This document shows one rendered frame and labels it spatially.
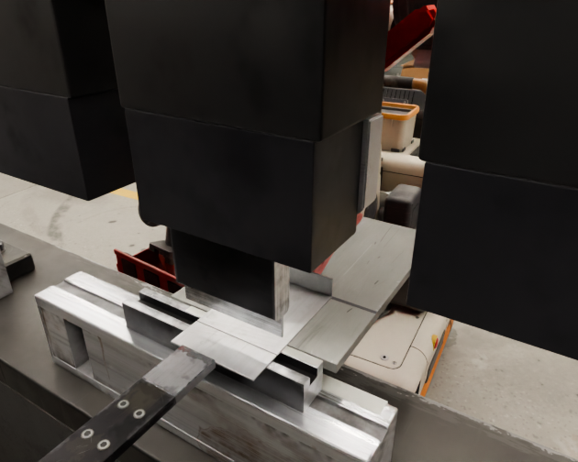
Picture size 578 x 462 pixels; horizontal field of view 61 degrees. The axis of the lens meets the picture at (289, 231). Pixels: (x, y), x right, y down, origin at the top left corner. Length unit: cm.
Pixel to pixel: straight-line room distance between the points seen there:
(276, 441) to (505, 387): 158
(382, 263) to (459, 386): 139
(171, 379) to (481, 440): 31
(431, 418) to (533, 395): 142
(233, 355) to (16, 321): 40
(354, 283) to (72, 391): 33
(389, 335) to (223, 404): 120
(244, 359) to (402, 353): 116
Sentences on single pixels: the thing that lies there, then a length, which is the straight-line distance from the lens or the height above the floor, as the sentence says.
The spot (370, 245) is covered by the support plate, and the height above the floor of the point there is 100.
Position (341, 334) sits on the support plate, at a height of 100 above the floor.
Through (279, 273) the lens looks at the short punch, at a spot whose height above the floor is 108.
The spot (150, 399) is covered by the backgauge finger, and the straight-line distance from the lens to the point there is 38.
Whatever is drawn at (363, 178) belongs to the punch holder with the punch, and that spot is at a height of 116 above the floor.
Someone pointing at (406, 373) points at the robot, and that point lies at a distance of 148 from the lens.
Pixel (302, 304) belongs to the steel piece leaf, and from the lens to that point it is 46.
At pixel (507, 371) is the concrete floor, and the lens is 202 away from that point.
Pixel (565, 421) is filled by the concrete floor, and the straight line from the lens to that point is 192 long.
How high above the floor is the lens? 127
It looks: 27 degrees down
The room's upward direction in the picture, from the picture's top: straight up
